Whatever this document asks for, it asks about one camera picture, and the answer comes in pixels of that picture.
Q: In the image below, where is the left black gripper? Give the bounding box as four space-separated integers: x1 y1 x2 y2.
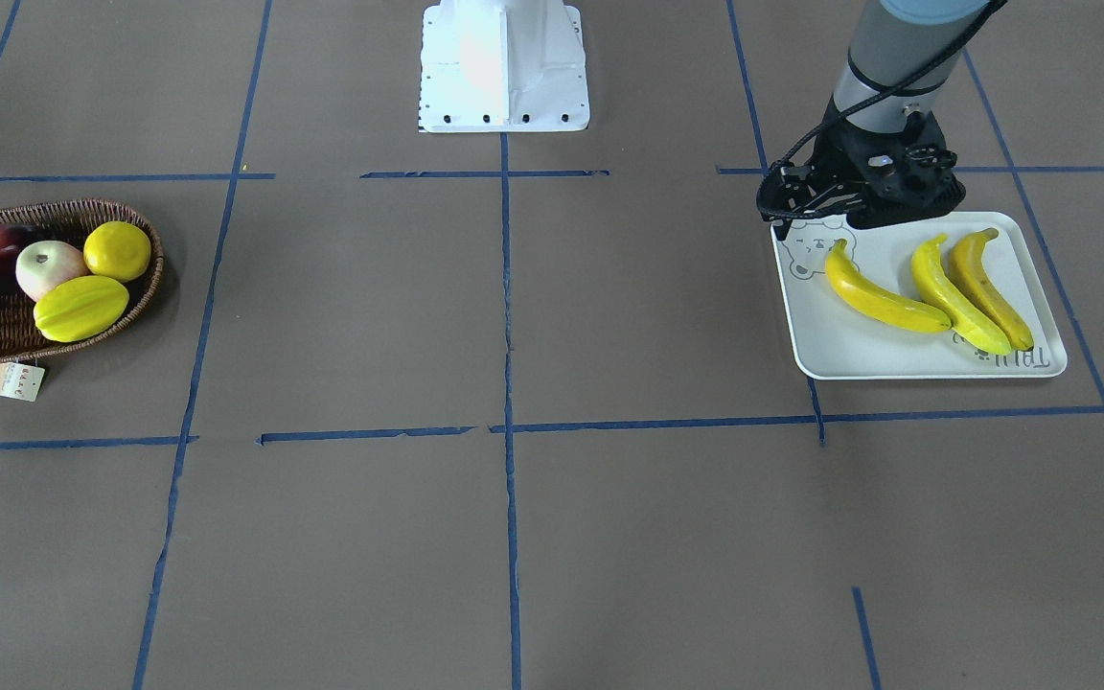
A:
755 104 967 231

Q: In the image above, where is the yellow banana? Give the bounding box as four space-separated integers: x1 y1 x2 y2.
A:
948 227 1034 351
824 238 954 335
910 233 1012 357

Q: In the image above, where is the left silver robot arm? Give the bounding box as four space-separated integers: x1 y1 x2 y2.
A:
755 1 1001 241

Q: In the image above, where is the brown wicker basket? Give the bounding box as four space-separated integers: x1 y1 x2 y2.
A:
0 197 166 369

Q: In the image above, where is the paper basket tag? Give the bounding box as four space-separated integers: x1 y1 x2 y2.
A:
0 362 47 403

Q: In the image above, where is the white bear tray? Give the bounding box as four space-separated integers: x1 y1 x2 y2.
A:
772 213 1068 380

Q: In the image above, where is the yellow lemon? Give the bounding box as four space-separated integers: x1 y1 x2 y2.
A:
82 221 152 284

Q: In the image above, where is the yellow green apple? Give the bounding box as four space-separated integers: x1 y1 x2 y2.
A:
14 240 89 302

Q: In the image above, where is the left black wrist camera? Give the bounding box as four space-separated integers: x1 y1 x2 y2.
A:
856 137 967 209

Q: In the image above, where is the black camera cable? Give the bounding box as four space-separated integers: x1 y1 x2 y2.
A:
755 0 1009 241

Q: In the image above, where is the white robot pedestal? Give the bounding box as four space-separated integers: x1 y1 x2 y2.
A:
418 1 591 132

